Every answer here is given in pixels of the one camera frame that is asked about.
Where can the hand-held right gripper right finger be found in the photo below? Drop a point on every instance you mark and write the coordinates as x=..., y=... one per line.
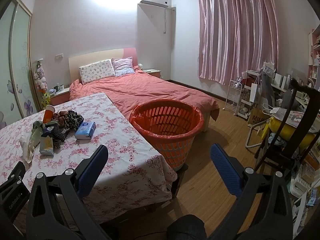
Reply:
x=225, y=171

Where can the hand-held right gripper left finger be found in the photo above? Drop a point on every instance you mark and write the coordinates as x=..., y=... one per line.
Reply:
x=92, y=171

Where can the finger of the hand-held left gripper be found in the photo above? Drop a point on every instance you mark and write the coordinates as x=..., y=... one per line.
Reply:
x=16, y=171

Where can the orange plastic laundry basket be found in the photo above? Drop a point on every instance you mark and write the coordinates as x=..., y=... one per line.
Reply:
x=172, y=145

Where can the orange paper cup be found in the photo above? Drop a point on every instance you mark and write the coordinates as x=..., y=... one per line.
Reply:
x=48, y=116

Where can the white crumpled cloth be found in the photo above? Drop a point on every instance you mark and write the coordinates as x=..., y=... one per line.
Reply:
x=26, y=150

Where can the floral tablecloth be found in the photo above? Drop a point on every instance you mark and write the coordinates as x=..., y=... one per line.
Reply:
x=120, y=155

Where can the beige snack wrapper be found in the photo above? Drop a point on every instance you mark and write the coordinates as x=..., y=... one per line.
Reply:
x=46, y=148

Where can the blue tissue packet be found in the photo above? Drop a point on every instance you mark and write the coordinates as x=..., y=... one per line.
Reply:
x=85, y=130

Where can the white metal folding stand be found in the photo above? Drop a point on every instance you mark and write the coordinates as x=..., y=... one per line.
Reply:
x=252, y=140

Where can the dark wooden table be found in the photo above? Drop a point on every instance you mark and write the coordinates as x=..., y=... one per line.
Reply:
x=178, y=182

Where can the grey green sock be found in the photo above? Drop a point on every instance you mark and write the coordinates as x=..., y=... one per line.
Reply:
x=37, y=127

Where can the black patterned sock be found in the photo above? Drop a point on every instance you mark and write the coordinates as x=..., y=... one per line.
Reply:
x=60, y=134

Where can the dark blue packet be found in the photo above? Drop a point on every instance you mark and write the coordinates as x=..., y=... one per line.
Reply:
x=48, y=131

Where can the black white dotted scrunchie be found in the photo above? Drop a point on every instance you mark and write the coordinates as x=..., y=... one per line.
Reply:
x=73, y=118

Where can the brown paper bag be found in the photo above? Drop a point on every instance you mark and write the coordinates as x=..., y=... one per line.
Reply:
x=255, y=118

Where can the brown plaid scrunchie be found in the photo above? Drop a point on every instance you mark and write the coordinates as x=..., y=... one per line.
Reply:
x=58, y=118

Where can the person's dark trouser leg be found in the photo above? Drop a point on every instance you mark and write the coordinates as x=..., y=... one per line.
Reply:
x=186, y=228

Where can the yellow cushion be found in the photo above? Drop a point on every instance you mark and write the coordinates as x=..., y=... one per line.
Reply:
x=282, y=130

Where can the white plastic shelf trolley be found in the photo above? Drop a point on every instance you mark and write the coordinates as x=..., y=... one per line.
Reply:
x=247, y=97

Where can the white storage box clutter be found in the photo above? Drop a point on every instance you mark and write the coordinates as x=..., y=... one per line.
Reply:
x=303, y=187

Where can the pink bedside table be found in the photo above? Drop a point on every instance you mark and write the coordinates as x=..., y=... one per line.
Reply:
x=153, y=73
x=60, y=97

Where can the dark wooden chair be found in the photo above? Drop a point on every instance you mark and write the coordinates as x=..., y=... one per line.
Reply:
x=295, y=127

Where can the white paper bag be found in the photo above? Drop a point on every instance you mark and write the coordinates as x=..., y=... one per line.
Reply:
x=256, y=93

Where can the printed newspaper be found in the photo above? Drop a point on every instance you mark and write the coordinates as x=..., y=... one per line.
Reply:
x=295, y=117

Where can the grey cloth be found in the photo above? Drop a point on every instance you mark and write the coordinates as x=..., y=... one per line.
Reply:
x=267, y=90

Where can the hanging plush toys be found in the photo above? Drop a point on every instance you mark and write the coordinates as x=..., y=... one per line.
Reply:
x=42, y=82

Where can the orange duvet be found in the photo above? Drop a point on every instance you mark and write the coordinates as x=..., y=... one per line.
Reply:
x=150, y=90

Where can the floral pillow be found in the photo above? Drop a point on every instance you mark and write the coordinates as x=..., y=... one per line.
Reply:
x=96, y=71

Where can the flower print sliding wardrobe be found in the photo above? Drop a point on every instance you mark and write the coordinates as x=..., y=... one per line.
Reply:
x=17, y=62

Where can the pink striped pillow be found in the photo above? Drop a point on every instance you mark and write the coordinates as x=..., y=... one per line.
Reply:
x=123, y=66

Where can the small round white lamp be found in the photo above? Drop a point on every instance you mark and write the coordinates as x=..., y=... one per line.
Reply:
x=141, y=66

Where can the beige pink headboard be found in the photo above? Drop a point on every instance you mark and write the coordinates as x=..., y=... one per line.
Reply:
x=100, y=55

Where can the pink curtain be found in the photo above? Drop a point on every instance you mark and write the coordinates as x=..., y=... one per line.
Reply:
x=237, y=35

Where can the white air conditioner pipe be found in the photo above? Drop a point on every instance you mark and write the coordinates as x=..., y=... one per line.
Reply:
x=165, y=20

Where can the white air conditioner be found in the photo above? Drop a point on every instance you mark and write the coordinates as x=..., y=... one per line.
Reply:
x=155, y=1

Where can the white bed frame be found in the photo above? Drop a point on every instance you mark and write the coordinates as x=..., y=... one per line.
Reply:
x=208, y=120

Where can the white wall shelf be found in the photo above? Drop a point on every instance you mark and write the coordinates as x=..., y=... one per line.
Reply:
x=315, y=55

